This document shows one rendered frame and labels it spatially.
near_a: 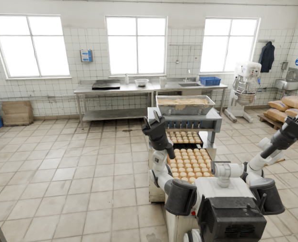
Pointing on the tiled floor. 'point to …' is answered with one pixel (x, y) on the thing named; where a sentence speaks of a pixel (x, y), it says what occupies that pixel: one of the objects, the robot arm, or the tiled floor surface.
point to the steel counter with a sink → (181, 84)
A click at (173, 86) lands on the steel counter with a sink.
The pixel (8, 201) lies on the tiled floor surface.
